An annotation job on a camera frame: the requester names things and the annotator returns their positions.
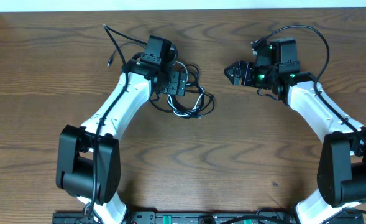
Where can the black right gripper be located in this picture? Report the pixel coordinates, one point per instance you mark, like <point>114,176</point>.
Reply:
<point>240,66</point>

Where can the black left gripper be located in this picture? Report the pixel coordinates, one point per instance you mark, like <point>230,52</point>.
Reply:
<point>182,83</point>

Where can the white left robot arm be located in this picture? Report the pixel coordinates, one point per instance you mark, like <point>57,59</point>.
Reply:
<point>89,164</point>

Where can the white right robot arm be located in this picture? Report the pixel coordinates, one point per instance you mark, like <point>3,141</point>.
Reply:
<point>341,176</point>

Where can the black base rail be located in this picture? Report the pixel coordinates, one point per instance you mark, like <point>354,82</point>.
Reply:
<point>154,217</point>

